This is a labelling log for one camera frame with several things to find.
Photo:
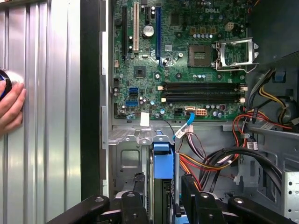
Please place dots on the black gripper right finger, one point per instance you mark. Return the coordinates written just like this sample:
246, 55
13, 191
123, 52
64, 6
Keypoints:
205, 207

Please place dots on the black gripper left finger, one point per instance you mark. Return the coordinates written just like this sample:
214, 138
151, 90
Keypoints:
133, 210

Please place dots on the grey metal disk bay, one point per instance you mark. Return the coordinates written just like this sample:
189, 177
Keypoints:
127, 158

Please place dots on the bare person hand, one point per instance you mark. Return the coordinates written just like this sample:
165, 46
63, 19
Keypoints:
11, 109

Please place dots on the grey metal optical drive cage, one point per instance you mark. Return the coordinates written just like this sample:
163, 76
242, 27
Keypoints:
289, 186

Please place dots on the white paper label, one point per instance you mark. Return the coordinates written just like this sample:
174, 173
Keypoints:
144, 119

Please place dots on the black RAM slot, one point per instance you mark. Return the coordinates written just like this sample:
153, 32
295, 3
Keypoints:
203, 100
203, 94
203, 84
203, 88

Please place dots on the black open PC case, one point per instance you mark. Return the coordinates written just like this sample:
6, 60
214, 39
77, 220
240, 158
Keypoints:
90, 93

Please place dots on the black chipset chip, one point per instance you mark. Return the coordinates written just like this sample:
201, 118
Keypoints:
140, 71

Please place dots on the green motherboard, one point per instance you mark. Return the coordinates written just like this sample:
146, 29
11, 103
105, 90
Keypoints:
172, 65

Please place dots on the CPU socket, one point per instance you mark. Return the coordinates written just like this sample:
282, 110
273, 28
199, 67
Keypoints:
199, 56

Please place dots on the metal socket cover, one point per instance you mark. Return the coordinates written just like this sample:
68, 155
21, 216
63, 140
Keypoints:
250, 52

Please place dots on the long black expansion slot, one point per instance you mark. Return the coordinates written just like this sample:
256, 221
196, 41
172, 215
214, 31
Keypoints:
124, 32

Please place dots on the silver coin cell battery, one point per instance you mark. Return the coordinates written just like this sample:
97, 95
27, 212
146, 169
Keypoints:
148, 31

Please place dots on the white expansion slot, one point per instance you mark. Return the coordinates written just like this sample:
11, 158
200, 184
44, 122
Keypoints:
136, 28

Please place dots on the grey power supply unit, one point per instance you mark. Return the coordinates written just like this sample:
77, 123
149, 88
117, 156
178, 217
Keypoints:
275, 28

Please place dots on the short black expansion slot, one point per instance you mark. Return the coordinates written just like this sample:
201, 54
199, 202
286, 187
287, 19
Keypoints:
147, 15

